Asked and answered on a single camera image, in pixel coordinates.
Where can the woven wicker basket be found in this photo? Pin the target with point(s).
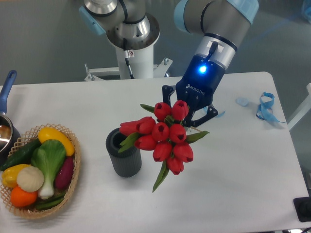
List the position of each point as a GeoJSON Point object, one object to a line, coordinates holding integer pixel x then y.
{"type": "Point", "coordinates": [29, 212]}

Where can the dark green cucumber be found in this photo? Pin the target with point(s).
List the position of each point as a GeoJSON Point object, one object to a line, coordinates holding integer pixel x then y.
{"type": "Point", "coordinates": [22, 155]}

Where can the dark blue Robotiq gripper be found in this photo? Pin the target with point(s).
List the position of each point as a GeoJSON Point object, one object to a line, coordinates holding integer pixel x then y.
{"type": "Point", "coordinates": [196, 88]}

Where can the crumpled blue ribbon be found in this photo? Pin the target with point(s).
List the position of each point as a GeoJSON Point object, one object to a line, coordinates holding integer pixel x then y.
{"type": "Point", "coordinates": [264, 111]}

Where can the yellow bell pepper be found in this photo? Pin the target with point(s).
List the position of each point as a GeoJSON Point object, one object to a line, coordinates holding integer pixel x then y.
{"type": "Point", "coordinates": [9, 176]}

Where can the light blue ribbon strip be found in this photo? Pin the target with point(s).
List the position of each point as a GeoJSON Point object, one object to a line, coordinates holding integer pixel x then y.
{"type": "Point", "coordinates": [220, 114]}

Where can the red tulip bouquet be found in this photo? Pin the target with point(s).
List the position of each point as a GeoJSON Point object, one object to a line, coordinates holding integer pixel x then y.
{"type": "Point", "coordinates": [165, 136]}

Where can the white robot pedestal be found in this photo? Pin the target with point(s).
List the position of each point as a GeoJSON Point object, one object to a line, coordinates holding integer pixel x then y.
{"type": "Point", "coordinates": [137, 64]}

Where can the black device at edge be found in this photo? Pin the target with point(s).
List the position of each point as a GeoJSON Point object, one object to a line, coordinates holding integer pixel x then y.
{"type": "Point", "coordinates": [303, 208]}

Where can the white garlic bulb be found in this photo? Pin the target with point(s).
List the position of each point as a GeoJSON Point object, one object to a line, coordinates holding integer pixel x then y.
{"type": "Point", "coordinates": [30, 179]}

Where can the light blue round cap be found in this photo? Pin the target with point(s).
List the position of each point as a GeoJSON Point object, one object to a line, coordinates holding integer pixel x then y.
{"type": "Point", "coordinates": [242, 101]}

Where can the dark grey ribbed vase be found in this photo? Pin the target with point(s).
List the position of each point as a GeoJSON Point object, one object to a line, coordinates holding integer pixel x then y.
{"type": "Point", "coordinates": [127, 163]}

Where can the green bean pods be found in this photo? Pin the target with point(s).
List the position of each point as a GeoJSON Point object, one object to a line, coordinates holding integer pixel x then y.
{"type": "Point", "coordinates": [50, 203]}

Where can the white metal frame bar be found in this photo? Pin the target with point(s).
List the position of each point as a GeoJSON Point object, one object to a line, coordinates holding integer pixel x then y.
{"type": "Point", "coordinates": [301, 110]}

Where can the green bok choy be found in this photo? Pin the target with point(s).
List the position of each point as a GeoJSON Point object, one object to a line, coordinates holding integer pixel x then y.
{"type": "Point", "coordinates": [48, 158]}

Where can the orange fruit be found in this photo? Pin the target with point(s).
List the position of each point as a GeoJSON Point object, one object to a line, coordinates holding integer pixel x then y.
{"type": "Point", "coordinates": [21, 198]}

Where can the blue handled saucepan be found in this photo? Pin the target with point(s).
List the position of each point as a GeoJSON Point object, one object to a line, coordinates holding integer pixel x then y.
{"type": "Point", "coordinates": [8, 133]}

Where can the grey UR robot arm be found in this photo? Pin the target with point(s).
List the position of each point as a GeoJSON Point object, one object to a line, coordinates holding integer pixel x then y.
{"type": "Point", "coordinates": [133, 32]}

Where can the purple sweet potato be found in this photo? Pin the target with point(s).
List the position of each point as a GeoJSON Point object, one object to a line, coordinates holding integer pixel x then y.
{"type": "Point", "coordinates": [65, 174]}

